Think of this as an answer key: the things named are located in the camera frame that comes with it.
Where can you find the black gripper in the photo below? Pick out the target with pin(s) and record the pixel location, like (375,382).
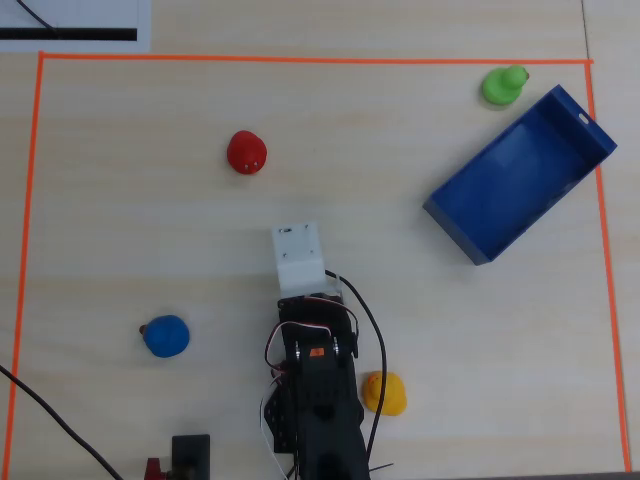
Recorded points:
(311,309)

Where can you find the red rubber duck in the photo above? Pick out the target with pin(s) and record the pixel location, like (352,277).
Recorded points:
(247,152)

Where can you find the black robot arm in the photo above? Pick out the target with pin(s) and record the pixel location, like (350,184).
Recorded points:
(325,415)

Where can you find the yellow rubber duck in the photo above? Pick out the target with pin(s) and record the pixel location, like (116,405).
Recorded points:
(395,392)

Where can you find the blue rubber duck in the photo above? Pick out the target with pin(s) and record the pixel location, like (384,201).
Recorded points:
(167,336)

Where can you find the blue plastic box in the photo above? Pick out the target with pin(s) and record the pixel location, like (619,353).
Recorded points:
(520,180)

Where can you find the green rubber duck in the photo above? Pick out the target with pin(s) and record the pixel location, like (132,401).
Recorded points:
(500,87)

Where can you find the black table clamp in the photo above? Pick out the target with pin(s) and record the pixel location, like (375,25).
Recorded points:
(191,455)

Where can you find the orange tape strip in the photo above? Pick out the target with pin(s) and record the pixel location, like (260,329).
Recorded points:
(300,59)
(607,250)
(31,165)

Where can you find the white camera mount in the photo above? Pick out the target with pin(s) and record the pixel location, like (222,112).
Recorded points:
(297,255)

